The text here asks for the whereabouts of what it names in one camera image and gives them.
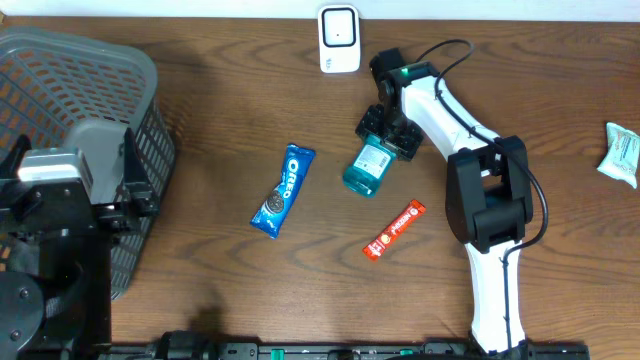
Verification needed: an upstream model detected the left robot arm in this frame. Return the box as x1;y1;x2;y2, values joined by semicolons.
1;130;219;359

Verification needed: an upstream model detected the blue mouthwash bottle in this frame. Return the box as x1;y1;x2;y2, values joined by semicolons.
343;134;397;198

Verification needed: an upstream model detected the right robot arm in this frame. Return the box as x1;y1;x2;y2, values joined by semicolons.
343;48;533;356

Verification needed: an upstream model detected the grey plastic shopping basket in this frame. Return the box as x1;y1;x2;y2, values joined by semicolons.
0;25;177;301

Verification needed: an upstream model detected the white wet wipes pack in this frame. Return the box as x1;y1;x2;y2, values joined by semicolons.
597;122;639;189

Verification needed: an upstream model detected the blue Oreo cookie pack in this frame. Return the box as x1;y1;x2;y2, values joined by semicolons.
250;144;316;239

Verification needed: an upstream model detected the red Nescafe stick packet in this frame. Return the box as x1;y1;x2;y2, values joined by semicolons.
362;200;426;261

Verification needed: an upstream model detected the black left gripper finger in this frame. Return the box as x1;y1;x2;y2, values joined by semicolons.
0;135;31;185
123;128;160;215

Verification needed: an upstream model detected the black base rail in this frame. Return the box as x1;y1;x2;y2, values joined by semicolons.
99;341;591;360

